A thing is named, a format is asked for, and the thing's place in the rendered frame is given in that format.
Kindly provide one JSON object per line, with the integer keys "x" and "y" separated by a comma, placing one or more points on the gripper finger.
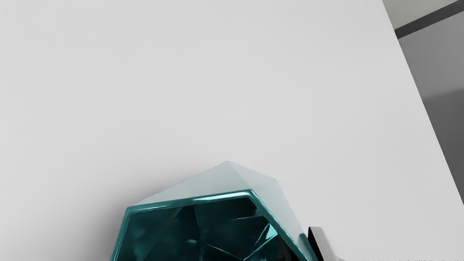
{"x": 324, "y": 244}

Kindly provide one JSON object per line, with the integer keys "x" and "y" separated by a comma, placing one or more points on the teal faceted mug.
{"x": 217, "y": 185}

